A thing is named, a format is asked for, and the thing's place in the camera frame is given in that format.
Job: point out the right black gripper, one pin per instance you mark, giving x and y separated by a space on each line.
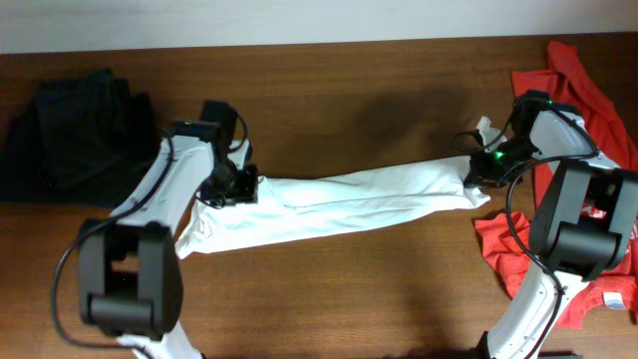
478 173

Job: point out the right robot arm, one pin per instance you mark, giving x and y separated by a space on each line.
581 228

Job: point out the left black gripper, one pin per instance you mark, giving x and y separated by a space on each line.
246 193

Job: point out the red printed t-shirt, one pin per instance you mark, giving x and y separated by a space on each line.
566 81

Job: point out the black folded clothes pile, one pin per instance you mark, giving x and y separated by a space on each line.
86 140

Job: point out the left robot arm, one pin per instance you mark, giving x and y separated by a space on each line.
129 276

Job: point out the white graphic t-shirt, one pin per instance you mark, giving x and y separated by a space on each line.
296 209

